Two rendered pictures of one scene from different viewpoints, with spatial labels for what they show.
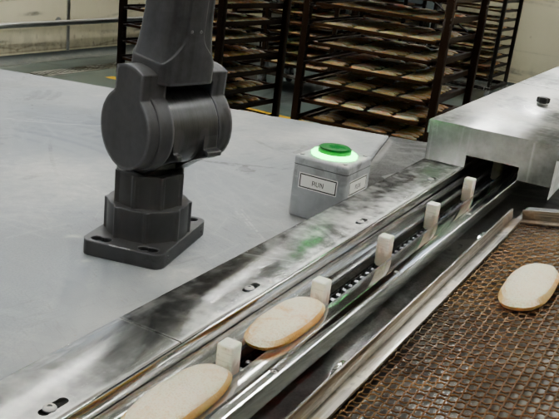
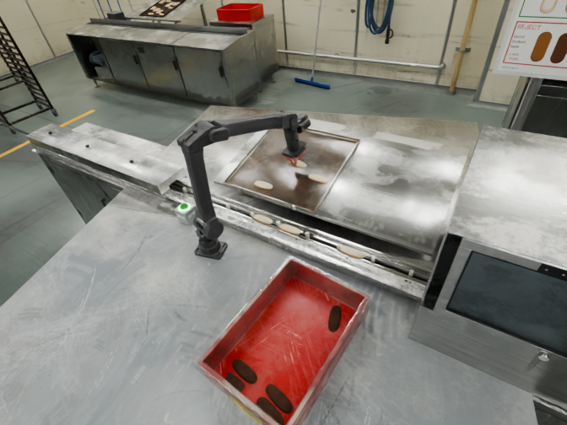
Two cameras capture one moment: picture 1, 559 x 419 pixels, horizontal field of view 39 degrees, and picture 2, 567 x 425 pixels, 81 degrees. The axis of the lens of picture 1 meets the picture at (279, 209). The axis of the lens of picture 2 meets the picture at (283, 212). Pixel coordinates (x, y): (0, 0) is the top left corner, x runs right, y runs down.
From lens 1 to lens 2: 1.29 m
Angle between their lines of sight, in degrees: 71
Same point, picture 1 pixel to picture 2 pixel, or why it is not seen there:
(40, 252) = (219, 267)
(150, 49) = (210, 213)
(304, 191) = (190, 218)
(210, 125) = not seen: hidden behind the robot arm
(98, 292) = (240, 252)
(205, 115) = not seen: hidden behind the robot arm
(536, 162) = (180, 174)
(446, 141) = (163, 187)
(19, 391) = (294, 244)
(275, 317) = (264, 219)
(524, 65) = not seen: outside the picture
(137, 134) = (219, 228)
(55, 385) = (292, 240)
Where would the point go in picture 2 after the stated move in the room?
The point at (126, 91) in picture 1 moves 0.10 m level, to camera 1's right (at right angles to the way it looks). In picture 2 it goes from (213, 224) to (218, 207)
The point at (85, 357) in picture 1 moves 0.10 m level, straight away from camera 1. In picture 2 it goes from (283, 239) to (259, 244)
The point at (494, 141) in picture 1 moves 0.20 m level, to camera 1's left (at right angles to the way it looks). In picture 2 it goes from (171, 177) to (158, 203)
